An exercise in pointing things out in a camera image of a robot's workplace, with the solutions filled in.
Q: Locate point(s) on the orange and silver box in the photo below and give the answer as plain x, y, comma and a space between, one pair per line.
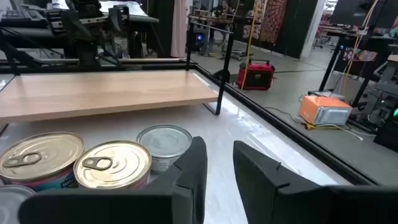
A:
320, 105

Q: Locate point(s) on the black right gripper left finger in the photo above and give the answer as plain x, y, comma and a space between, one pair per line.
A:
186, 186

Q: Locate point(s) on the red and black case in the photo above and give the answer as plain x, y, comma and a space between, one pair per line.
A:
255, 76

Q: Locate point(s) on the Wild Planet salmon can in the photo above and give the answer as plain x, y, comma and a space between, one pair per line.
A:
40, 161
118, 168

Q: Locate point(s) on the dark flat screen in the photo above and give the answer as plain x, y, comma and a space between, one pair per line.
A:
354, 12

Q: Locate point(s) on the black keyboard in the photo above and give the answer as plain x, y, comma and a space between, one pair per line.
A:
21, 18

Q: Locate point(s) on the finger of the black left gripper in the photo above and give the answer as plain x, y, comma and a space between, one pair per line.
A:
56, 21
119, 18

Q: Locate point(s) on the black partition panel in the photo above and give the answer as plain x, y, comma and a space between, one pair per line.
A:
292, 37

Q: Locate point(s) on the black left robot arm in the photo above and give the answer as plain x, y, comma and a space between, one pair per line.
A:
88, 53

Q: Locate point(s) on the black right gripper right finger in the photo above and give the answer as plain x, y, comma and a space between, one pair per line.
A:
264, 186

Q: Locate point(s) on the patterned tapestry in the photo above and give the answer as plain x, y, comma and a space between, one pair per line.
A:
270, 21

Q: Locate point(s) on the white pillar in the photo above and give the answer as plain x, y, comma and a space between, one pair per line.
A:
314, 25

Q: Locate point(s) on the black desk frame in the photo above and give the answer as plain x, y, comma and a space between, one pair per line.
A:
331, 62

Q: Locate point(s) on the wooden shelf board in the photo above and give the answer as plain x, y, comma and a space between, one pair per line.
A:
93, 90

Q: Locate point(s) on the Bumble Bee tuna can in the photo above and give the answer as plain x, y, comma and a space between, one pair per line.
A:
9, 202
164, 146

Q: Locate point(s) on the black table edge rail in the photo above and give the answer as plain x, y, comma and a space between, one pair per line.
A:
280, 124

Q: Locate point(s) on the pink curtain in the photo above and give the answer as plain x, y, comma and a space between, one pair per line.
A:
178, 28

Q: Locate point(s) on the black box with blue lights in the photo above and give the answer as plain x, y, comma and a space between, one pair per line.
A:
199, 38

